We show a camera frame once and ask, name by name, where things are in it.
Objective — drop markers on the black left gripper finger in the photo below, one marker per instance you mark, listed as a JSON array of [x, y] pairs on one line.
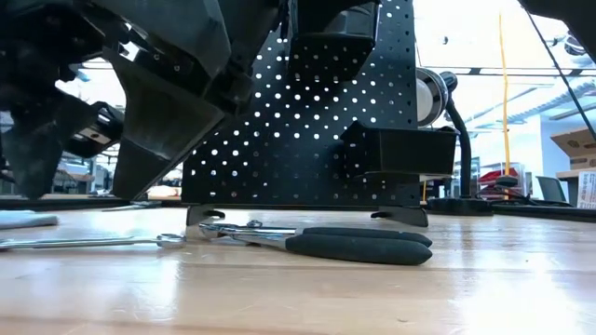
[[163, 125], [28, 153]]

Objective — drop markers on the chrome combination wrench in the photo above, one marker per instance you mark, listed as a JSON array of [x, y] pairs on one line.
[[93, 242]]

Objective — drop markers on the black metal peg board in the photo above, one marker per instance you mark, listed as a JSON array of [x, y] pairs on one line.
[[302, 177]]

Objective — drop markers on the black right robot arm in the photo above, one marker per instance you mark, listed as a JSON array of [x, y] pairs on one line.
[[577, 18]]

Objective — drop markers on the white orange rounded device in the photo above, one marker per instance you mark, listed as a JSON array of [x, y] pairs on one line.
[[165, 191]]

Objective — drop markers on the grey blue work glove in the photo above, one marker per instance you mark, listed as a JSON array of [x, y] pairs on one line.
[[23, 219]]

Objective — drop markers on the tapered black pegboard bin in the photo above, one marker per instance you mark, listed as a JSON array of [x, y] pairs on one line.
[[333, 46]]

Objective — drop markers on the wide black pegboard bin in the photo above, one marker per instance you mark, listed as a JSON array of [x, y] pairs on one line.
[[405, 149]]

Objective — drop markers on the black gooseneck desk lamp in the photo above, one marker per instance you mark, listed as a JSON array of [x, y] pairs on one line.
[[465, 163]]

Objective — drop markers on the red bin rack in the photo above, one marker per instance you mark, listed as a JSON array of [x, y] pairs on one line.
[[489, 177]]

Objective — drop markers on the thin black pole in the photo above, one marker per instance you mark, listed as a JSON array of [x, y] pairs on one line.
[[559, 69]]

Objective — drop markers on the office chair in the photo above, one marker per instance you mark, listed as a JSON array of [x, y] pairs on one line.
[[551, 188]]

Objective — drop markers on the wood table grey legs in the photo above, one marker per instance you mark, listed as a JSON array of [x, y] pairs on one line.
[[568, 173]]

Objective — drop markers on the brown cardboard box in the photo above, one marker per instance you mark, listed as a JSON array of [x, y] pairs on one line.
[[579, 144]]

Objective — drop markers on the white printed sign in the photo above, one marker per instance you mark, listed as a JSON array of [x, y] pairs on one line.
[[587, 191]]

